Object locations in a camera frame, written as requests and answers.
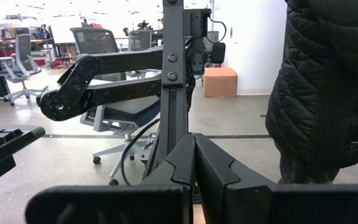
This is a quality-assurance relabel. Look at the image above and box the black mount head box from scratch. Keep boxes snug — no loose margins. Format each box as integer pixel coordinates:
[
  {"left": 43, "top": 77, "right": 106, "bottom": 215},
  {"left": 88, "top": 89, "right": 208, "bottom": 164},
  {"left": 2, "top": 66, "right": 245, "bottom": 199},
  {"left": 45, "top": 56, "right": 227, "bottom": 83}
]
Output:
[{"left": 183, "top": 8, "right": 213, "bottom": 76}]

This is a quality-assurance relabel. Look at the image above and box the thick black cable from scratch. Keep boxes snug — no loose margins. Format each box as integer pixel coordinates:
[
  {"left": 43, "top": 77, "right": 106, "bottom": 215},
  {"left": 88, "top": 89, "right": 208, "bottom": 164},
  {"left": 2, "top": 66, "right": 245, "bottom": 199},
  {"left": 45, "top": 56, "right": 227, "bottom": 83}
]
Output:
[{"left": 120, "top": 118, "right": 161, "bottom": 187}]

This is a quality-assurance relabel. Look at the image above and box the black aluminium frame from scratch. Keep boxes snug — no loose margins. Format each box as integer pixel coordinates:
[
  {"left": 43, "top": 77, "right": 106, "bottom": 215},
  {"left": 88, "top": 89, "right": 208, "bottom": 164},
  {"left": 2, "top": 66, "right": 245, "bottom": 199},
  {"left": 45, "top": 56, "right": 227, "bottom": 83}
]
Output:
[{"left": 141, "top": 0, "right": 190, "bottom": 187}]

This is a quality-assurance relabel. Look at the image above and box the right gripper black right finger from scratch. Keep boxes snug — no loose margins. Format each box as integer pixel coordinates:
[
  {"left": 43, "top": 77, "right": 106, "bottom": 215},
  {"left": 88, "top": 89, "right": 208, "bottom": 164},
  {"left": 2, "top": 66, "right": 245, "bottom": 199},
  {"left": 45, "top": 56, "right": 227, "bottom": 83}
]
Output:
[{"left": 194, "top": 133, "right": 358, "bottom": 224}]

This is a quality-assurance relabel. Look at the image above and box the grey mesh office chair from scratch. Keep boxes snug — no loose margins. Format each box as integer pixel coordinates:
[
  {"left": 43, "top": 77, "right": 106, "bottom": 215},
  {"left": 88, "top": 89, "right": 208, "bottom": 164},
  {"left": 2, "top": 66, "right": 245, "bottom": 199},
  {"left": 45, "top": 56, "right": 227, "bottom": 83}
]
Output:
[{"left": 126, "top": 29, "right": 163, "bottom": 78}]

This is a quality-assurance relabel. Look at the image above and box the white office chair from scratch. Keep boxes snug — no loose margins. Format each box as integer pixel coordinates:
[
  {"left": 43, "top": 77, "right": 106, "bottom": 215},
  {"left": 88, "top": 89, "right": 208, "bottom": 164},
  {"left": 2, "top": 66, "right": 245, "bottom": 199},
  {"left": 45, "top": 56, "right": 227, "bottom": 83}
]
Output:
[{"left": 0, "top": 33, "right": 43, "bottom": 107}]

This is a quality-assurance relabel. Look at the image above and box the grey mesh chair dark seat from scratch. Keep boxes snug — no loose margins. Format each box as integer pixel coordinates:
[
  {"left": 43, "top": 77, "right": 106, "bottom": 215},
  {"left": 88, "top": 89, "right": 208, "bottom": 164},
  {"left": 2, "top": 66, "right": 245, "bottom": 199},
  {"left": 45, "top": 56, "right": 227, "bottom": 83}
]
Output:
[{"left": 70, "top": 27, "right": 162, "bottom": 187}]

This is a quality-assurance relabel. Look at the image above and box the cluttered workbench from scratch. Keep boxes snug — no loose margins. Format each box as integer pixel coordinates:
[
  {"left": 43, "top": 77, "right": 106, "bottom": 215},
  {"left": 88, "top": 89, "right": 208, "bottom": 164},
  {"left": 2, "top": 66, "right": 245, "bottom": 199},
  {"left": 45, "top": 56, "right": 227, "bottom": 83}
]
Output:
[{"left": 0, "top": 23, "right": 56, "bottom": 68}]

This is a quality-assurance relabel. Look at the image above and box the brown cardboard box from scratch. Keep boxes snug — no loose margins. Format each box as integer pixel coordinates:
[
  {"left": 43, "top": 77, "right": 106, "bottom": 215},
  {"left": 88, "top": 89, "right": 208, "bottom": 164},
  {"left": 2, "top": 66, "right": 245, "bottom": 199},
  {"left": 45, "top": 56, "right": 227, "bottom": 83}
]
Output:
[{"left": 203, "top": 67, "right": 238, "bottom": 99}]

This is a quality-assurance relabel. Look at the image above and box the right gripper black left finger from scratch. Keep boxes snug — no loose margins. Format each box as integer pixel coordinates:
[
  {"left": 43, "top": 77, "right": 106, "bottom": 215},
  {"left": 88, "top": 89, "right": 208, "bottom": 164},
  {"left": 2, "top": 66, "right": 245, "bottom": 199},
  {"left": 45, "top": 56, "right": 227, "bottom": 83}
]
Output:
[{"left": 25, "top": 133, "right": 196, "bottom": 224}]

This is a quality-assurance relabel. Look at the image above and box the thin black cable loop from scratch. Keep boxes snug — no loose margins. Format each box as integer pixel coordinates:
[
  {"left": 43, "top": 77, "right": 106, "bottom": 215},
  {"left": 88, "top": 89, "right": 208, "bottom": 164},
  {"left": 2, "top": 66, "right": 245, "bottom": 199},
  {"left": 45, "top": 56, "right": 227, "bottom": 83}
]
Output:
[{"left": 206, "top": 15, "right": 227, "bottom": 44}]

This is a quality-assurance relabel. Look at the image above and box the person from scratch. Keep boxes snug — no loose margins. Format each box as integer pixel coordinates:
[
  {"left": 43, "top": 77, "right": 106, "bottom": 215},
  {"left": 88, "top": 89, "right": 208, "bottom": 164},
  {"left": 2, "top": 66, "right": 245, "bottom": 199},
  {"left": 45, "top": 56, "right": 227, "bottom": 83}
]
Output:
[{"left": 265, "top": 0, "right": 358, "bottom": 185}]

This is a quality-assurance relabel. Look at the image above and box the black rounded pad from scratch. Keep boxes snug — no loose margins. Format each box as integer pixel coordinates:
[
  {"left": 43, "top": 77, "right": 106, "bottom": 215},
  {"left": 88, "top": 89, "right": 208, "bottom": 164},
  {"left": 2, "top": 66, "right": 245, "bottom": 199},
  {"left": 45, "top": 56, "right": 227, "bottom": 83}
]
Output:
[{"left": 211, "top": 42, "right": 227, "bottom": 65}]

